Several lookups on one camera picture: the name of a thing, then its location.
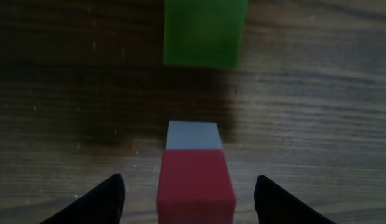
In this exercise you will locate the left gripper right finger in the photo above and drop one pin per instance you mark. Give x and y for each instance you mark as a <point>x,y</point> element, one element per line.
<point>277,207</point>

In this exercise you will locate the green cube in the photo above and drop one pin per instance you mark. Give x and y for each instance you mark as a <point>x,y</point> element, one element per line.
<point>204,34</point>

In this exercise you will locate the red cube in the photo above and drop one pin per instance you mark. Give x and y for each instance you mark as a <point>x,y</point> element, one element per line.
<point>196,186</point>

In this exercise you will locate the white cube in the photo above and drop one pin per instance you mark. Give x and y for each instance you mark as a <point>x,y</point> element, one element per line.
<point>193,136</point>

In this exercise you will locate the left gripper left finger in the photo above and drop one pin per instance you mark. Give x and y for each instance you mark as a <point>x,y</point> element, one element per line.
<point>99,205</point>

